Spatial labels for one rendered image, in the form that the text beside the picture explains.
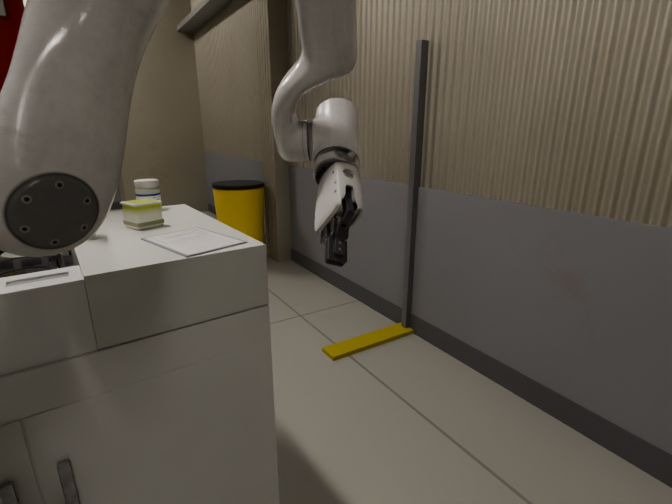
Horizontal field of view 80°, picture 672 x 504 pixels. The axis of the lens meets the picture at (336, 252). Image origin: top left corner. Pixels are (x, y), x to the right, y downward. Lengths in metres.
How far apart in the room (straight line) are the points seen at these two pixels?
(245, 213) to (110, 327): 2.85
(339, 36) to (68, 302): 0.63
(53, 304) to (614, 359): 1.77
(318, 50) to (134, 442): 0.82
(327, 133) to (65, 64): 0.43
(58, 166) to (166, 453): 0.75
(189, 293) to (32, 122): 0.53
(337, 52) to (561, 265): 1.42
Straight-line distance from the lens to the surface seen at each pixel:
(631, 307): 1.80
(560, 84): 1.88
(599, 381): 1.95
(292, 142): 0.76
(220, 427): 1.06
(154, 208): 1.14
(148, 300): 0.86
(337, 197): 0.63
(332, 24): 0.66
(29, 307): 0.84
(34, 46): 0.45
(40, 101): 0.43
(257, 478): 1.21
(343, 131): 0.74
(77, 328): 0.86
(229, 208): 3.64
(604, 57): 1.82
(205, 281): 0.88
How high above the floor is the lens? 1.21
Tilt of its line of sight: 17 degrees down
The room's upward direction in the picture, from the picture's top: straight up
